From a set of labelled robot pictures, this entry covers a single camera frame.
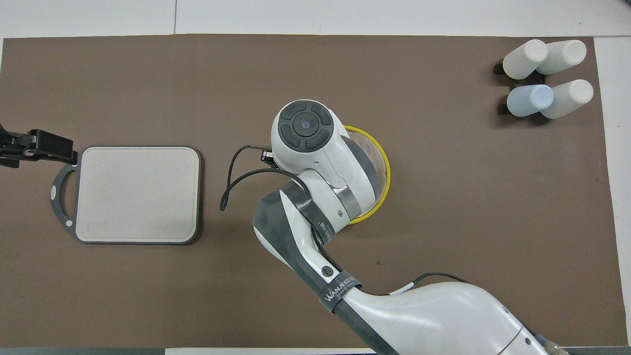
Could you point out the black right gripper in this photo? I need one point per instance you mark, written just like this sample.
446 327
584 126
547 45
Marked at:
268 156

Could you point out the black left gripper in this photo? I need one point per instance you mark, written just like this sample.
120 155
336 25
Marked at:
14 147

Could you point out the clear steamer lid yellow rim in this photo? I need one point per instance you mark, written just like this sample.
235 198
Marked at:
377 162

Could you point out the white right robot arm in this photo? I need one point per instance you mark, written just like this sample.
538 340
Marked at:
320 197

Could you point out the yellow bamboo steamer basket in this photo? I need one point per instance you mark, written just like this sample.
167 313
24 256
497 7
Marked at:
367 217

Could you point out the white cutting board grey rim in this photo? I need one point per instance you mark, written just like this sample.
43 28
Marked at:
138 197

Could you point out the brown table mat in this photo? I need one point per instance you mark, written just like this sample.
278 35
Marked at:
148 296

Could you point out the black bottle rack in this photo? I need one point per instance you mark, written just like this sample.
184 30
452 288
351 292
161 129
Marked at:
500 69

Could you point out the light blue plastic bottle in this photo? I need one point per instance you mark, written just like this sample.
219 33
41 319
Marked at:
530 100

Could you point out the white plastic bottle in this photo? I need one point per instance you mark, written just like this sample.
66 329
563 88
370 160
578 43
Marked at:
523 59
564 55
569 97

